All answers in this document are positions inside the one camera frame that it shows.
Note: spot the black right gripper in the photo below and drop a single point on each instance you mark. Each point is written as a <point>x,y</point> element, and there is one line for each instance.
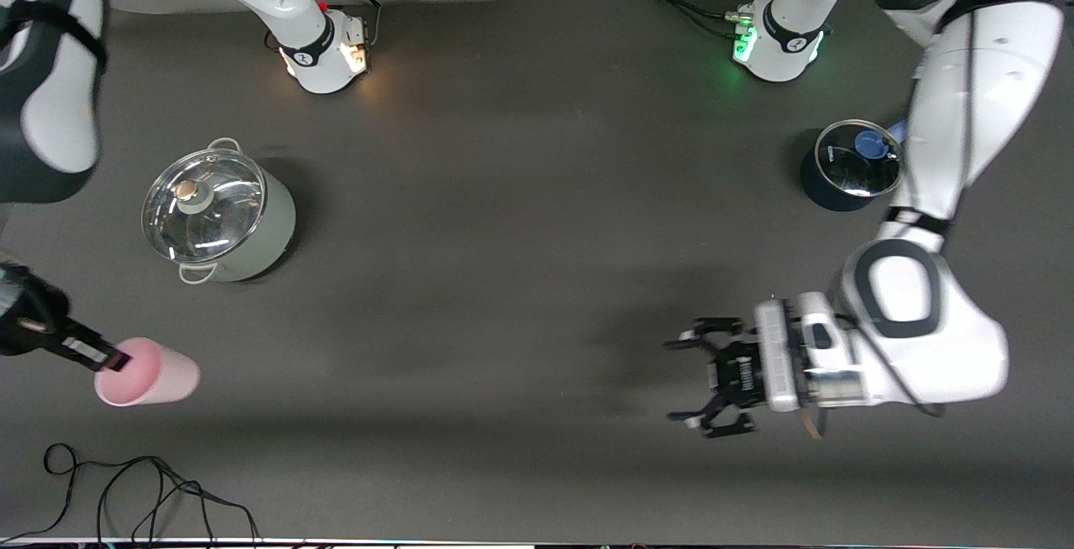
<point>35,320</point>

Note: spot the large glass pot lid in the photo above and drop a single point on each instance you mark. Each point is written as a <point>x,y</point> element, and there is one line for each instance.
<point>218,222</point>

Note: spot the dark blue saucepan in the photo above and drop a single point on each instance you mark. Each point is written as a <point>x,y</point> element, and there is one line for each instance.
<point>826,196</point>

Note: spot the pale grey-green stockpot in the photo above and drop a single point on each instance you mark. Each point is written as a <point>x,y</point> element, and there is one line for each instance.
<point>268,222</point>

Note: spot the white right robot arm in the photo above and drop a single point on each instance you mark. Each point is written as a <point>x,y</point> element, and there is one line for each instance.
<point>50,70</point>

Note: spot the pink cup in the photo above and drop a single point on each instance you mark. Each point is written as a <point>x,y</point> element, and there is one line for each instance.
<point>159,381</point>

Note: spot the dark grey table mat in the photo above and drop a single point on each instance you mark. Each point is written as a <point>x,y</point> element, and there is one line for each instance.
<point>537,280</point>

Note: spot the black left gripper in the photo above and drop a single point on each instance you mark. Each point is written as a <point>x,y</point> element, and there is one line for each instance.
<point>736,379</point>

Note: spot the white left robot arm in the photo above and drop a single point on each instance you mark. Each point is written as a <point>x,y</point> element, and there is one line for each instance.
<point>965,112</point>

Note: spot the small glass lid blue knob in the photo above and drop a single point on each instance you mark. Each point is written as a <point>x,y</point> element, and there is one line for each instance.
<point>847,171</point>

